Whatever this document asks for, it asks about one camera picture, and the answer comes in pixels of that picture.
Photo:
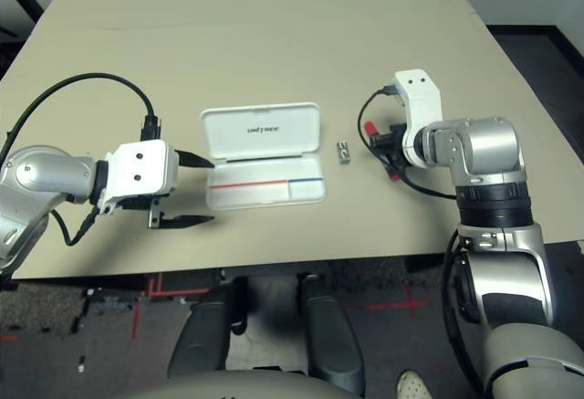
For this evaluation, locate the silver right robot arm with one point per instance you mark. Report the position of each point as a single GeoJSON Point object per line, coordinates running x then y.
{"type": "Point", "coordinates": [483, 152]}

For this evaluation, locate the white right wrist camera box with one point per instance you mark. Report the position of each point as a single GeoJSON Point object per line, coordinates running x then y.
{"type": "Point", "coordinates": [420, 97]}

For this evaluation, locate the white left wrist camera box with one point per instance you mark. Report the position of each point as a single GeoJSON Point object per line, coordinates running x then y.
{"type": "Point", "coordinates": [141, 171]}

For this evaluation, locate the white bystander shoe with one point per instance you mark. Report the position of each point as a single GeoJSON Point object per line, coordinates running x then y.
{"type": "Point", "coordinates": [413, 385]}

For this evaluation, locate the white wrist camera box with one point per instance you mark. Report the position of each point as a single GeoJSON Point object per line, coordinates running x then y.
{"type": "Point", "coordinates": [141, 171]}
{"type": "Point", "coordinates": [420, 97]}

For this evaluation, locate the dark grey left robot leg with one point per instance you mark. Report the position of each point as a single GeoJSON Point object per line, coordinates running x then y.
{"type": "Point", "coordinates": [201, 339]}

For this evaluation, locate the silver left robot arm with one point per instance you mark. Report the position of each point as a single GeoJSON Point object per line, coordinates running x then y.
{"type": "Point", "coordinates": [41, 175]}

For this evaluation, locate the white plastic pencil case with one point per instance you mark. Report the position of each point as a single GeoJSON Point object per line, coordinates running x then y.
{"type": "Point", "coordinates": [260, 143]}

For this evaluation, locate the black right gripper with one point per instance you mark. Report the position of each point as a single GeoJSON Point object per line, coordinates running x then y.
{"type": "Point", "coordinates": [393, 138]}

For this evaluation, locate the dark grey robot leg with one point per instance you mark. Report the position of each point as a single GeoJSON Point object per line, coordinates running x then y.
{"type": "Point", "coordinates": [201, 339]}
{"type": "Point", "coordinates": [328, 335]}

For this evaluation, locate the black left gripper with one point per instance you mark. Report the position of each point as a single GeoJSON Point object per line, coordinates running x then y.
{"type": "Point", "coordinates": [155, 216]}

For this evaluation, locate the red tape cross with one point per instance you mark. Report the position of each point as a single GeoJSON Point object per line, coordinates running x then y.
{"type": "Point", "coordinates": [413, 304]}

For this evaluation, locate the grey robot torso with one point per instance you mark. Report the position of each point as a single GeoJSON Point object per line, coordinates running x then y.
{"type": "Point", "coordinates": [237, 387]}

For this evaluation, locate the small white floor item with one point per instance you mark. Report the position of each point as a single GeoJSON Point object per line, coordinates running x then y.
{"type": "Point", "coordinates": [81, 367]}

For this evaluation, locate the red tape lines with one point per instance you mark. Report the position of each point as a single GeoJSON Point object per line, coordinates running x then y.
{"type": "Point", "coordinates": [160, 285]}

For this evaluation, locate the red black whiteboard marker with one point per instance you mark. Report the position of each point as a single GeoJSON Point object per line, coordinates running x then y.
{"type": "Point", "coordinates": [372, 128]}

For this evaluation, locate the dark grey right robot leg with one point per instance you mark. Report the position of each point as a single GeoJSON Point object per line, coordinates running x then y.
{"type": "Point", "coordinates": [328, 335]}

